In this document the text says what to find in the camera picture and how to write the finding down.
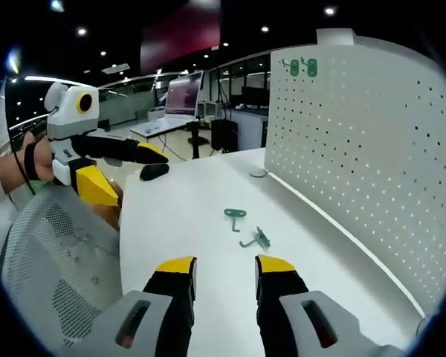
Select person's left hand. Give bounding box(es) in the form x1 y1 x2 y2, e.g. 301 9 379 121
31 139 56 183

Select white desk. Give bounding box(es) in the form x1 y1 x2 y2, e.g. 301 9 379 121
129 117 194 139

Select green hook assembly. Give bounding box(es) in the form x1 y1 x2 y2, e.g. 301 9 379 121
223 208 248 233
300 56 318 78
239 225 272 249
282 57 301 77

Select black computer mouse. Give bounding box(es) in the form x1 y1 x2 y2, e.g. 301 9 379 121
139 162 171 182

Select white perforated mounting plate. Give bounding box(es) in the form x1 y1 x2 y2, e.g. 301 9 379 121
249 36 446 321

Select black computer tower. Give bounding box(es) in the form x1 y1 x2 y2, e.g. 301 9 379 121
210 119 239 153

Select ceiling air vent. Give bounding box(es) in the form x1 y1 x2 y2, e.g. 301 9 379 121
102 62 131 74

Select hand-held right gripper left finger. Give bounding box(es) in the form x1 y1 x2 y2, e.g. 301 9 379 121
70 255 198 357

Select white mesh office chair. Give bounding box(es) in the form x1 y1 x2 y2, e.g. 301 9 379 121
0 189 124 347

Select black wrist strap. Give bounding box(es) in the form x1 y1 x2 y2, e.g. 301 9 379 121
24 143 42 179

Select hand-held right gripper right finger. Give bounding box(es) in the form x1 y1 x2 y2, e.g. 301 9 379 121
255 254 404 357

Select computer monitor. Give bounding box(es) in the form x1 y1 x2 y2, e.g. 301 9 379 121
165 70 205 120

